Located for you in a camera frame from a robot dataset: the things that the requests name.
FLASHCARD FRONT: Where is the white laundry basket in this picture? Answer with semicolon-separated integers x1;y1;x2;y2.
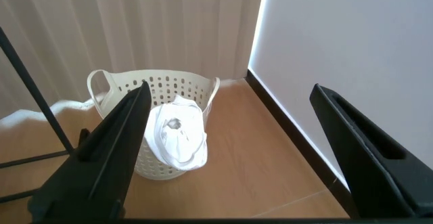
87;69;221;181

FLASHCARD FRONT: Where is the white garment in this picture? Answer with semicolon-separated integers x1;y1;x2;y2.
143;95;209;171

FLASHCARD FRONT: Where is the black clothes rack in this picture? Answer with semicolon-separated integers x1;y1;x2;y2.
0;26;91;204

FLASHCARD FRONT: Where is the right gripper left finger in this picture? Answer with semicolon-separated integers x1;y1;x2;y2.
26;81;152;220

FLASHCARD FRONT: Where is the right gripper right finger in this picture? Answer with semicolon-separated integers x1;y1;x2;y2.
309;83;433;218

